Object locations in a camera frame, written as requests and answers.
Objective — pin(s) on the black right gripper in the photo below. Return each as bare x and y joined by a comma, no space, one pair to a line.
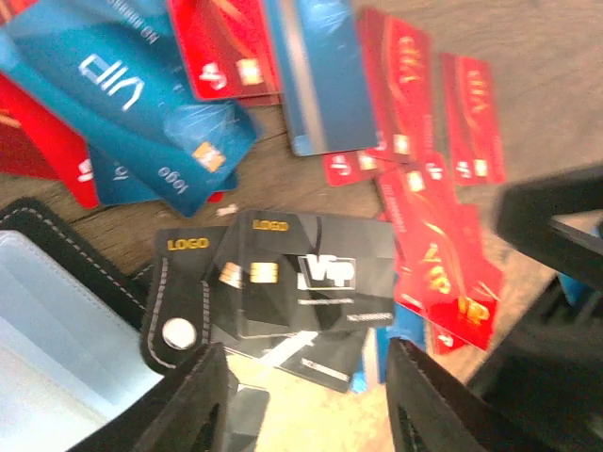
546,374

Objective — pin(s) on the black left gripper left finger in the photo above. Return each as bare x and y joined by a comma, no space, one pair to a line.
186,411

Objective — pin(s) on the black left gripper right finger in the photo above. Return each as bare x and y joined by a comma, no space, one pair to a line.
430,410

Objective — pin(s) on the black leather card holder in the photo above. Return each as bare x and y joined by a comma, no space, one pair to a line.
70,360

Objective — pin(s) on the black VIP card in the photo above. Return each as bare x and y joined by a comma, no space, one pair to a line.
279,273

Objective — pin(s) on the red VIP card front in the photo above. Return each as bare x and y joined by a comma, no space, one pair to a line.
456,288

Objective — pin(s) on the blue card top of pile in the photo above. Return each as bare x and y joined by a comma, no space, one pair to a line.
112,71

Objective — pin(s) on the blue card beside red cards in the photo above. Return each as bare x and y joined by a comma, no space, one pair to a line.
326,99

